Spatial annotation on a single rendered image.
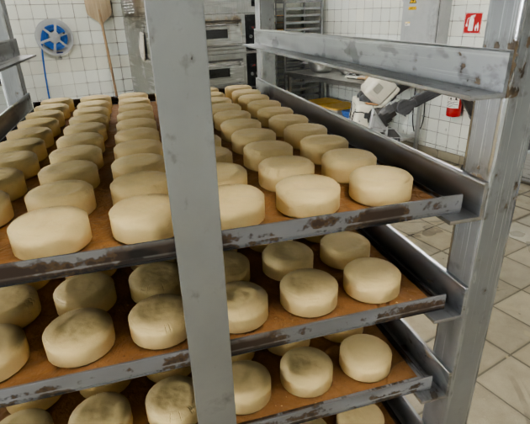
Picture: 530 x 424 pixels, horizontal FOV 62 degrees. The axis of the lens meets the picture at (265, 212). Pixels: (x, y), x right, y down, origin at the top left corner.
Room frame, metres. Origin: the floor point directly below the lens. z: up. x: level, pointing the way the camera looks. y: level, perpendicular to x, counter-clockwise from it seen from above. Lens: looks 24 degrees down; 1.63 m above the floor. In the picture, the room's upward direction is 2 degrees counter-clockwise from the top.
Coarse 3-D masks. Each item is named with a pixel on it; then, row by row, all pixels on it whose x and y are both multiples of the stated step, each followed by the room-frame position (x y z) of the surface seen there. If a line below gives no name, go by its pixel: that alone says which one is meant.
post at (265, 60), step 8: (256, 0) 0.90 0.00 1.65; (264, 0) 0.89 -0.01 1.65; (272, 0) 0.89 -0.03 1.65; (256, 8) 0.90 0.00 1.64; (264, 8) 0.89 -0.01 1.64; (272, 8) 0.89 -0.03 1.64; (256, 16) 0.91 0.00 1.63; (264, 16) 0.89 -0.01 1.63; (272, 16) 0.89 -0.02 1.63; (256, 24) 0.91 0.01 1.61; (264, 24) 0.89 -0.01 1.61; (272, 24) 0.89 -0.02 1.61; (264, 56) 0.89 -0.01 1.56; (272, 56) 0.89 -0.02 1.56; (264, 64) 0.89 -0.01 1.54; (272, 64) 0.89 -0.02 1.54; (264, 72) 0.89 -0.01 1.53; (272, 72) 0.89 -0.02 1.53; (264, 80) 0.89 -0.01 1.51; (272, 80) 0.89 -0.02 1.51
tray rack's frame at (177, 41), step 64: (192, 0) 0.25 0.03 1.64; (512, 0) 0.31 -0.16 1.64; (192, 64) 0.25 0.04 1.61; (512, 64) 0.30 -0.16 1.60; (192, 128) 0.25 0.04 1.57; (512, 128) 0.30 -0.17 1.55; (192, 192) 0.25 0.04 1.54; (512, 192) 0.30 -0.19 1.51; (192, 256) 0.25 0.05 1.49; (448, 256) 0.32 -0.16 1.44; (192, 320) 0.24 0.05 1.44
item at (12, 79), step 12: (0, 0) 0.77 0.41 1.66; (0, 12) 0.77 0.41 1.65; (0, 24) 0.77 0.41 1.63; (0, 36) 0.77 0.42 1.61; (12, 36) 0.79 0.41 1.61; (0, 72) 0.77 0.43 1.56; (12, 72) 0.77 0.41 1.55; (12, 84) 0.77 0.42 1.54; (24, 84) 0.80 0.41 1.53; (12, 96) 0.77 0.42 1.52
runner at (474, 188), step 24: (288, 96) 0.72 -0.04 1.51; (312, 120) 0.62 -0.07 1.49; (336, 120) 0.54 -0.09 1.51; (360, 144) 0.48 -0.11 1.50; (384, 144) 0.43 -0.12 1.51; (408, 168) 0.39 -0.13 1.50; (432, 168) 0.35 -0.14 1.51; (456, 168) 0.33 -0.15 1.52; (456, 192) 0.32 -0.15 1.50; (480, 192) 0.30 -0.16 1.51; (456, 216) 0.30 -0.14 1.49; (480, 216) 0.30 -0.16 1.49
